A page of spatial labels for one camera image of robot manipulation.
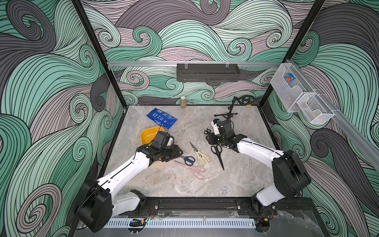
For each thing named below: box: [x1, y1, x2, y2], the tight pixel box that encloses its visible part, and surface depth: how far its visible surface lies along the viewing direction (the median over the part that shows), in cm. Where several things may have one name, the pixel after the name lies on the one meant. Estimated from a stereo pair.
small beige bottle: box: [180, 95, 188, 110], surface depth 117 cm
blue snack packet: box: [146, 107, 178, 130], surface depth 110 cm
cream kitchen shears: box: [189, 141, 212, 167], surface depth 92 cm
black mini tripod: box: [214, 94, 256, 119], surface depth 92 cm
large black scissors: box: [210, 144, 225, 171], surface depth 97 cm
